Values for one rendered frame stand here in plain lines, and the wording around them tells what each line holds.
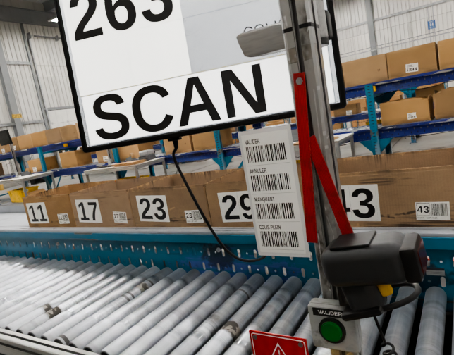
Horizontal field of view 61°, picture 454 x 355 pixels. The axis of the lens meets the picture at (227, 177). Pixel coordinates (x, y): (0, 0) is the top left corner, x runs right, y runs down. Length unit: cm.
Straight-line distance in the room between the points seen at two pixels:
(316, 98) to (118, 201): 129
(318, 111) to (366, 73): 521
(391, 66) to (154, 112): 512
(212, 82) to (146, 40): 14
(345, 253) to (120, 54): 51
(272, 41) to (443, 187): 66
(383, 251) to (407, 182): 66
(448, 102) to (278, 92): 479
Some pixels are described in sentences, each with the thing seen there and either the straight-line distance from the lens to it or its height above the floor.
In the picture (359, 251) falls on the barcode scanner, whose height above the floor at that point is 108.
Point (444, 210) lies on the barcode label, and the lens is 116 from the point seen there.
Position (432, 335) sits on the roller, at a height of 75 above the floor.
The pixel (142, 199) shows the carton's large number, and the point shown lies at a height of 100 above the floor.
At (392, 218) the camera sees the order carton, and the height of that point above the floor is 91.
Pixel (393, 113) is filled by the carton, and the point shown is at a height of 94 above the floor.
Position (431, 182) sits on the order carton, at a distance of 114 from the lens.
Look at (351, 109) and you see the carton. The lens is 1006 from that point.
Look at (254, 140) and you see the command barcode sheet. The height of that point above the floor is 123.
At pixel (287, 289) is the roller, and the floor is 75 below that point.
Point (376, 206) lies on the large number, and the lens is 117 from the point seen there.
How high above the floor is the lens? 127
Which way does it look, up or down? 9 degrees down
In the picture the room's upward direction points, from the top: 10 degrees counter-clockwise
